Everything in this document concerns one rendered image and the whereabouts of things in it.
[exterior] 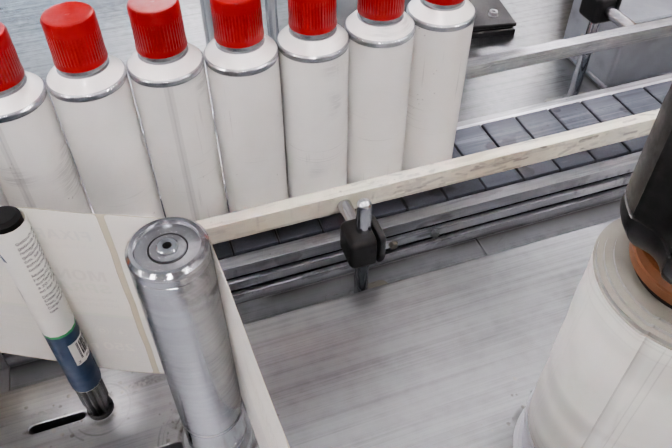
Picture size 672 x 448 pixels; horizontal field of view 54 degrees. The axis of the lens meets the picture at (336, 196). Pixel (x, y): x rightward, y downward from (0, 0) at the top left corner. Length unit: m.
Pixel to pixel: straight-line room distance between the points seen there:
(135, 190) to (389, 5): 0.23
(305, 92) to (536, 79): 0.42
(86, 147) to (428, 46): 0.26
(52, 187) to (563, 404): 0.35
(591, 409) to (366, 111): 0.27
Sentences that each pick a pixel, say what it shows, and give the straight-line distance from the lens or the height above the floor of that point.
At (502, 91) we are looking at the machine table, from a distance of 0.81.
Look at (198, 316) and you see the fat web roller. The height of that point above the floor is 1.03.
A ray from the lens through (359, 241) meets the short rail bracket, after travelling 0.50.
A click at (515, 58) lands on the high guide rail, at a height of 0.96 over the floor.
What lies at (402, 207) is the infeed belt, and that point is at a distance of 0.58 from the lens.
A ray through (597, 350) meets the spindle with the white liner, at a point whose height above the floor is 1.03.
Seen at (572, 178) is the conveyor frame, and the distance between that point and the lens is 0.64.
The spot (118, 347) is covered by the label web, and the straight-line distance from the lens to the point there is 0.43.
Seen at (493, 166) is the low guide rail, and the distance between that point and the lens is 0.59.
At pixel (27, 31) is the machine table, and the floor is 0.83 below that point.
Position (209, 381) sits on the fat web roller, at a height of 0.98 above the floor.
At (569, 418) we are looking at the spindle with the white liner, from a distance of 0.38.
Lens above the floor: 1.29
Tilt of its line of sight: 45 degrees down
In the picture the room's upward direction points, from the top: straight up
